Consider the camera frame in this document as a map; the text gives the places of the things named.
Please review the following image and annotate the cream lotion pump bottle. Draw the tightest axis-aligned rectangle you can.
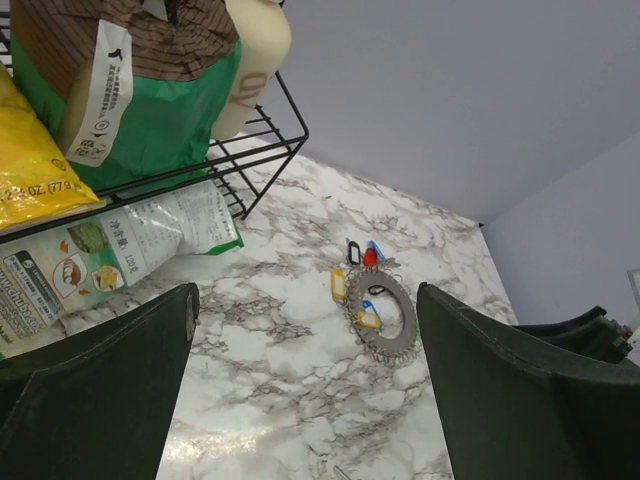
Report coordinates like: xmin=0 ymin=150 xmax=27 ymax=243
xmin=211 ymin=0 xmax=292 ymax=140

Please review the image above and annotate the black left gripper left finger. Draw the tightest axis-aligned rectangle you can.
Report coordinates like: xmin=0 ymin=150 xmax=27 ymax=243
xmin=1 ymin=283 xmax=200 ymax=479

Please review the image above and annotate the red key tag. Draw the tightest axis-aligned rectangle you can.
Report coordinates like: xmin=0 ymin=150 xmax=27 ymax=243
xmin=362 ymin=247 xmax=379 ymax=268

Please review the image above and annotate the yellow chips bag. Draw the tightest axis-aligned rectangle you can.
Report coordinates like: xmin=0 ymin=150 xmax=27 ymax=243
xmin=1 ymin=67 xmax=105 ymax=230

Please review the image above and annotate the black key tag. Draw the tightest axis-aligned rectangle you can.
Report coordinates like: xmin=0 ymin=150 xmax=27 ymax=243
xmin=347 ymin=239 xmax=362 ymax=266

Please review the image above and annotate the black wire rack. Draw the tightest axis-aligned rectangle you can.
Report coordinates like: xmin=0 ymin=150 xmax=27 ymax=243
xmin=0 ymin=0 xmax=309 ymax=245

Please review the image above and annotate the white green snack pouch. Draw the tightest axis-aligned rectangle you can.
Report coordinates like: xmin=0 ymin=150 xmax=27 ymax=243
xmin=1 ymin=180 xmax=242 ymax=358

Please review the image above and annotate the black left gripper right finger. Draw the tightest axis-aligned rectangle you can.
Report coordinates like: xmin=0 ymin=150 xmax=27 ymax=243
xmin=417 ymin=283 xmax=639 ymax=479

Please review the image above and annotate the green brown bag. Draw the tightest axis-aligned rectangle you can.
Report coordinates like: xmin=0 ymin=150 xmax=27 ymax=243
xmin=9 ymin=1 xmax=241 ymax=191

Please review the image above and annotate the yellow key tag with key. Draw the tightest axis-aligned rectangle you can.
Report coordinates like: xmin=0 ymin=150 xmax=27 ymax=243
xmin=355 ymin=310 xmax=381 ymax=330

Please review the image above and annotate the large metal key ring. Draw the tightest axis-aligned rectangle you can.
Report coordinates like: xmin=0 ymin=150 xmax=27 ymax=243
xmin=345 ymin=268 xmax=422 ymax=369

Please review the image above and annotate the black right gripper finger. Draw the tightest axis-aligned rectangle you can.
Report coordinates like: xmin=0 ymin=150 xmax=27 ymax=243
xmin=517 ymin=306 xmax=633 ymax=364

